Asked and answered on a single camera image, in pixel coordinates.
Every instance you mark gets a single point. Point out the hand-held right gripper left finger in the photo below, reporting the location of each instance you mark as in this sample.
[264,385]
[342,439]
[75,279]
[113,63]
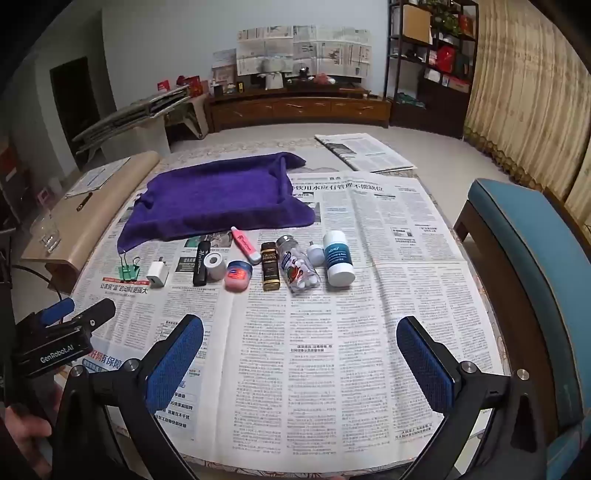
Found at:
[178,360]

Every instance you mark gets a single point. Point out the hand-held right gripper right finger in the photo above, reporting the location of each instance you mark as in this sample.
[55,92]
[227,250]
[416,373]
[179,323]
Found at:
[427,364]

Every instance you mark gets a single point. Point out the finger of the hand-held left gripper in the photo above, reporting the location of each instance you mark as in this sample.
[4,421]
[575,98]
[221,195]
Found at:
[97,314]
[56,311]

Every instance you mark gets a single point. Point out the green binder clip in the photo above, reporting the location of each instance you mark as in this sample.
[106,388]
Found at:
[129,273]

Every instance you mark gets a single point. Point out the white charger plug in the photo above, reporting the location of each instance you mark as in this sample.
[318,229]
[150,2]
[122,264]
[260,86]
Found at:
[158,274]

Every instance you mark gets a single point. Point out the white tape roll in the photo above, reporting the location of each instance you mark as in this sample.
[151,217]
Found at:
[215,270]

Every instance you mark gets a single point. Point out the blue-lidded pink jar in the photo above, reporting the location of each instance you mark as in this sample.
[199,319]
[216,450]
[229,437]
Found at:
[238,278]

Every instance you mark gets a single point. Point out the white and blue bottle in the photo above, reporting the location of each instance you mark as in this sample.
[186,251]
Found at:
[337,258]

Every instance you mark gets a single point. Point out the clear pill bottle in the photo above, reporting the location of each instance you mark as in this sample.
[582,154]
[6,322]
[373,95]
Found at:
[300,272]

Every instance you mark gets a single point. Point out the person's left hand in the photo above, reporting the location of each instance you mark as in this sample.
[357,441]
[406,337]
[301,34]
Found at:
[23,431]

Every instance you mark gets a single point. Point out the clear glass cup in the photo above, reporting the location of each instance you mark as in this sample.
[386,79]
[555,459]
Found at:
[46,235]

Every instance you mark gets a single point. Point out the beige side table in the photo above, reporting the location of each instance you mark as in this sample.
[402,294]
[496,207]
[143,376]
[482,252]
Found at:
[106,217]

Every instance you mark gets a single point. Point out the black pen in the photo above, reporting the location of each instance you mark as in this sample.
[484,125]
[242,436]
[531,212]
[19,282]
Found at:
[85,201]

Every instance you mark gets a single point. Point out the black lip balm tube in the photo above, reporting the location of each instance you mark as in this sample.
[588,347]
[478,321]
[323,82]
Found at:
[270,270]

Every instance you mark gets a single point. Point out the pink tube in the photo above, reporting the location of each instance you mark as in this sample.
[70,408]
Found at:
[247,244]

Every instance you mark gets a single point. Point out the white paper sheet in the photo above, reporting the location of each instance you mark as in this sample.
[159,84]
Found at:
[99,175]

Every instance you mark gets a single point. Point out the blue cushioned chair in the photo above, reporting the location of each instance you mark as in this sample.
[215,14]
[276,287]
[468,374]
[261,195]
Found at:
[531,258]

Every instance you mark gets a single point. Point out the purple towel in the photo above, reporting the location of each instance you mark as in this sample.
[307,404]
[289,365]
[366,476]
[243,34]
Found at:
[207,198]

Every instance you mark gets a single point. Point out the folded newspaper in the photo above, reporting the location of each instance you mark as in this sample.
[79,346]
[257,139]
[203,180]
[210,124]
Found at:
[364,150]

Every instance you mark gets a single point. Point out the red decorations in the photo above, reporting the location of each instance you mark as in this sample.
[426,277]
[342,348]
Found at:
[180,85]

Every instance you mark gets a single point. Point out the wooden cabinet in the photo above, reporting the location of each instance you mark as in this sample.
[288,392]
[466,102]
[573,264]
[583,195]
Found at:
[295,108]

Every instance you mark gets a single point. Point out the beige curtain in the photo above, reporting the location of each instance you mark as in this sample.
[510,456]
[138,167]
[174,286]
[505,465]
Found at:
[526,92]

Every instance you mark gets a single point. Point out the dark display shelf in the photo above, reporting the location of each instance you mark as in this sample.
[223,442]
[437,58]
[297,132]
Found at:
[431,60]

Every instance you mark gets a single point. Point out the newspapers on wall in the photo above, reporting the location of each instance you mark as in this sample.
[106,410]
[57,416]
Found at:
[304,48]

